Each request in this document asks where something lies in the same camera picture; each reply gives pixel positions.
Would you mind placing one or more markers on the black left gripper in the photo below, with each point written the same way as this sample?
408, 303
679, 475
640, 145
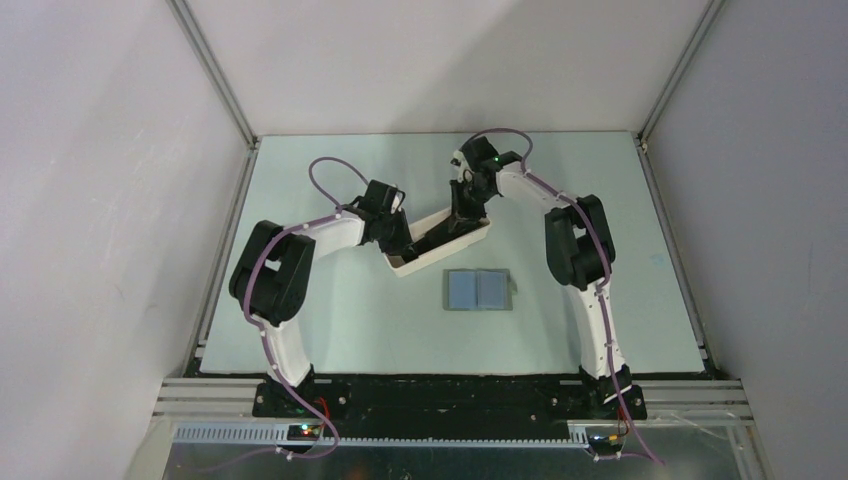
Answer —
404, 241

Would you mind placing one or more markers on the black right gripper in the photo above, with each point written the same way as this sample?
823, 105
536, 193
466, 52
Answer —
461, 212

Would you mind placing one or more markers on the white plastic bin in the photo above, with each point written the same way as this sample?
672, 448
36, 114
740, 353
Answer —
418, 229

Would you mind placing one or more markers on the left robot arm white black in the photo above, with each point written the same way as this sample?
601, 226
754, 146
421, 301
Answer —
271, 277

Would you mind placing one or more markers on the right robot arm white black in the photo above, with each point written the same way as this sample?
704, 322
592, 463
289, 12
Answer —
579, 252

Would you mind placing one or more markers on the black credit card in bin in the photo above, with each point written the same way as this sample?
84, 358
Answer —
433, 238

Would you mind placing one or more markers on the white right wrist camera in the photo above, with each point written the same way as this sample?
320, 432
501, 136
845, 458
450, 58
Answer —
459, 162

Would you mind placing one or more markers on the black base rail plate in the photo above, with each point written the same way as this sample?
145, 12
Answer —
450, 407

